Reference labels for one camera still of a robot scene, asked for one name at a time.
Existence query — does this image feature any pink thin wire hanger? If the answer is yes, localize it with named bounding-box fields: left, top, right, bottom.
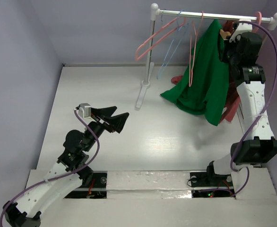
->
left=188, top=12, right=204, bottom=87

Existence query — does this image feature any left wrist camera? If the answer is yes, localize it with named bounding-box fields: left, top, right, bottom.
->
left=75, top=103, right=92, bottom=119

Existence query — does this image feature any white clothes rack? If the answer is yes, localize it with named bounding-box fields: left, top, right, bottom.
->
left=135, top=3, right=277, bottom=110

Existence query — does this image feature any green t shirt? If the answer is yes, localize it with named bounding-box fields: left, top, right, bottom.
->
left=160, top=19, right=230, bottom=126

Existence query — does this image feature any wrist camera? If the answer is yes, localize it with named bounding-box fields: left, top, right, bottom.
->
left=75, top=103, right=92, bottom=119
left=229, top=21, right=252, bottom=43

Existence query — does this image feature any light blue wire hanger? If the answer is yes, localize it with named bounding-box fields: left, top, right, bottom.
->
left=156, top=10, right=189, bottom=79

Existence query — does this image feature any pink hanger holding red shirt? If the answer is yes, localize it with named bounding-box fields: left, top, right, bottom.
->
left=251, top=11, right=262, bottom=33

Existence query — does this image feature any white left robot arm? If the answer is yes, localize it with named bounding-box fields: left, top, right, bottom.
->
left=0, top=103, right=130, bottom=227

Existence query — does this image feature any wooden clothes hanger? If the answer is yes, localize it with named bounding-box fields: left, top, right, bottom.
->
left=219, top=29, right=231, bottom=40

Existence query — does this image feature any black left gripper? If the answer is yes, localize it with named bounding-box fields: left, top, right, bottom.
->
left=84, top=106, right=129, bottom=151

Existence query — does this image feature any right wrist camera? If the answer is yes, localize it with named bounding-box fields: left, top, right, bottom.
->
left=229, top=21, right=252, bottom=43

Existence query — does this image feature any pink thick plastic hanger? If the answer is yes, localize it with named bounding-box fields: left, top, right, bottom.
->
left=134, top=9, right=184, bottom=61

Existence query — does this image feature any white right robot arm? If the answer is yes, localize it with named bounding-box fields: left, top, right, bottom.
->
left=205, top=32, right=277, bottom=185

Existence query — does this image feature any red t shirt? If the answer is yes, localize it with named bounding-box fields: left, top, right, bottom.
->
left=171, top=20, right=242, bottom=123

